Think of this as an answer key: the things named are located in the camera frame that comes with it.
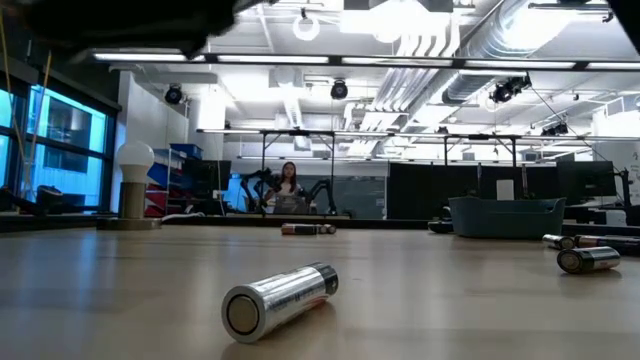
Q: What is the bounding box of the black computer monitor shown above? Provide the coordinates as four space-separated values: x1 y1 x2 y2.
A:
556 160 619 199
182 159 233 192

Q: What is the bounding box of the person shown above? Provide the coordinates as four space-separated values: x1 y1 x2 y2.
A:
264 161 307 215

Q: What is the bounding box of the teal plastic bin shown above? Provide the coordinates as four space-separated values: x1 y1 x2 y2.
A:
448 196 568 240

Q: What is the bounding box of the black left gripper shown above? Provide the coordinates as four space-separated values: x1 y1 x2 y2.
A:
19 0 241 57

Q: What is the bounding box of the brass lamp white bulb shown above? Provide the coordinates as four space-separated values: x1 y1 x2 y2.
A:
95 141 162 231

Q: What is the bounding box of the black overhead light bar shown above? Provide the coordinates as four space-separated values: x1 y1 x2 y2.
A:
92 47 640 71

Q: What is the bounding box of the white ring light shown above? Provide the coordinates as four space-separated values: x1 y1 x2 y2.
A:
292 7 321 42

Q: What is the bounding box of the black partition wall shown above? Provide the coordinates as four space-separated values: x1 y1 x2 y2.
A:
387 162 561 221

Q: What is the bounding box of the silver ventilation duct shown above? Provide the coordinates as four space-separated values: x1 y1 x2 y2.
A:
442 0 576 104

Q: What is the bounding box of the black silver battery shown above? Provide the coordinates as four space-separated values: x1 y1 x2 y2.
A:
556 246 622 275

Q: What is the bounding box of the copper black battery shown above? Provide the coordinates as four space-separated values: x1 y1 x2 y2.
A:
280 223 322 237
573 234 640 256

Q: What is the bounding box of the black metal frame stand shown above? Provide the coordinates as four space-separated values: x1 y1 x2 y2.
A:
259 128 336 216

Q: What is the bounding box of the white cable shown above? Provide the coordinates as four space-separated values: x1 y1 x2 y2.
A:
159 211 206 224

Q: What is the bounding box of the black aluminium table frame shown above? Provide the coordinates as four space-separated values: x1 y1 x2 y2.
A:
0 209 640 239

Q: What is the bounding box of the shelf with coloured bins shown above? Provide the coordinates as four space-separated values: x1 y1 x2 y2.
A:
144 143 204 218

